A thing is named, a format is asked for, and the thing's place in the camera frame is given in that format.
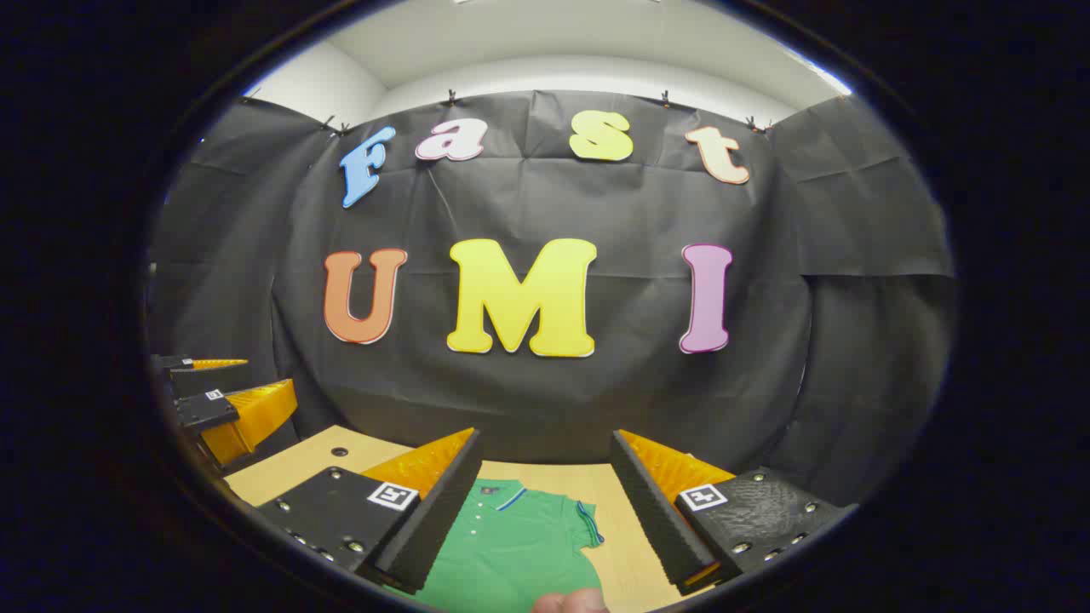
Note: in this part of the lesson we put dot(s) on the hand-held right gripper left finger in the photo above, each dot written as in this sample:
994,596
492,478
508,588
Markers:
443,519

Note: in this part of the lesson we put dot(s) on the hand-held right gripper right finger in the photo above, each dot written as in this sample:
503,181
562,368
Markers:
651,519

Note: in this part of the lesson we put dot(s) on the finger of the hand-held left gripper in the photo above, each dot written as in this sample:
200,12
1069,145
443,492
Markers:
209,381
204,411

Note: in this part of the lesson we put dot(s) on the green T-shirt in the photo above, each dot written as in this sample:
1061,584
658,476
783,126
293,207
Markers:
511,553

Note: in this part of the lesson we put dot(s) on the black backdrop clip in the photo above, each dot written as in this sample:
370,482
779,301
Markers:
755,126
451,97
664,99
330,126

